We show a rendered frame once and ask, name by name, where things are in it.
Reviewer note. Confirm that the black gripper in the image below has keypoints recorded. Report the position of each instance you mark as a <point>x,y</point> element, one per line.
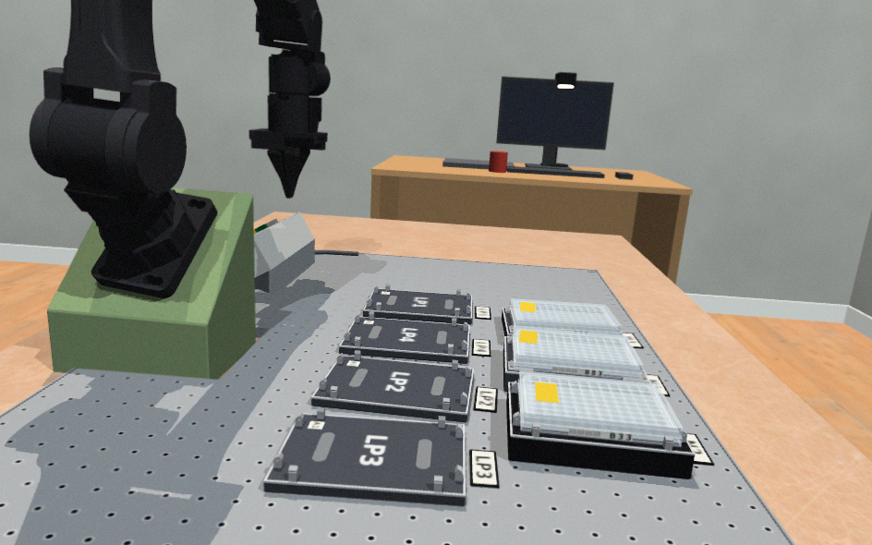
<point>289,122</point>

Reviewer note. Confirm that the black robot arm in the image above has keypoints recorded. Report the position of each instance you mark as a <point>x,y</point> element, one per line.
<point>139,144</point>

